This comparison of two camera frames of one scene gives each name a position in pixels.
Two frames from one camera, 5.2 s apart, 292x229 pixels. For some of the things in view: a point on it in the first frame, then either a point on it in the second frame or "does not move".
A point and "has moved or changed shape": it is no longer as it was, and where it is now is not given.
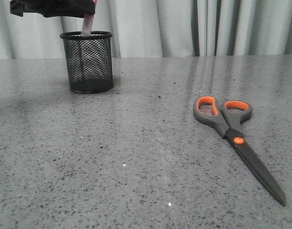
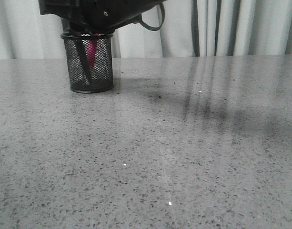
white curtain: [156, 28] does not move
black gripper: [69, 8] → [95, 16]
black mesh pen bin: [89, 61] does not move
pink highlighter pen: [87, 24] has moved or changed shape
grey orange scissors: [227, 118] → [82, 47]
